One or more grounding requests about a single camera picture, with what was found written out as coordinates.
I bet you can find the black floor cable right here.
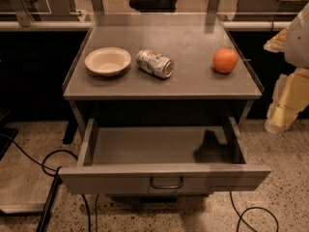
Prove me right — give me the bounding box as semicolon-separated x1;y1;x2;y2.
229;190;280;232

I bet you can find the black floor bar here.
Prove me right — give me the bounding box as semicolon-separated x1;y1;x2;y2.
36;170;62;232

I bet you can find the white paper bowl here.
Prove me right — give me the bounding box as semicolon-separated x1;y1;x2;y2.
85;47;131;76

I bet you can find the black floor cable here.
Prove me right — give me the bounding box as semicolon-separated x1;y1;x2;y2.
229;190;280;232
0;132;100;232

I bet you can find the grey metal drawer cabinet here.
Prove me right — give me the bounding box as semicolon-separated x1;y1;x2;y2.
60;14;268;197

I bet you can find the white horizontal rail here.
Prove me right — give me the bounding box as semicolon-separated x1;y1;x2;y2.
0;21;290;32

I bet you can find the crushed soda can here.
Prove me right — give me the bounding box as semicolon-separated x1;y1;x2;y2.
136;49;174;79

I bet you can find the black floor cable left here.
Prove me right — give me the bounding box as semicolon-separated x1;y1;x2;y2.
0;132;100;232

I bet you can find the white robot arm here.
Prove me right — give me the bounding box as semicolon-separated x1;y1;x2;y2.
264;5;309;133

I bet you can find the orange fruit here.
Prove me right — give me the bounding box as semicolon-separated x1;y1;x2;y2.
212;48;238;73

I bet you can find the grey top drawer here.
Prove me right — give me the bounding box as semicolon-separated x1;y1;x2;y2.
59;117;270;196

